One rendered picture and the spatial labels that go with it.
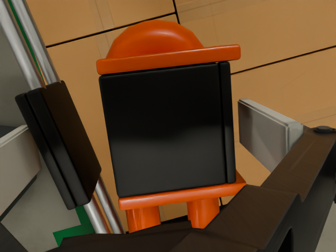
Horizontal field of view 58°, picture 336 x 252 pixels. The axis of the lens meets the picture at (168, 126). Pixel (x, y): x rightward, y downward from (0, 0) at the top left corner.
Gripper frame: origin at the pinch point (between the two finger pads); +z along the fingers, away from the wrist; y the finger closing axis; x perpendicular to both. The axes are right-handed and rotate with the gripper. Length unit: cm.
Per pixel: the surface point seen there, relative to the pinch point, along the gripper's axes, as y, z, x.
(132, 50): 0.3, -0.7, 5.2
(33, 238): -66, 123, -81
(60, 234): -52, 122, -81
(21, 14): -5.8, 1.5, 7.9
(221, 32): 23, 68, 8
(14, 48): -5.4, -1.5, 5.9
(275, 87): 38, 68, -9
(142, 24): 1.0, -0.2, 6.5
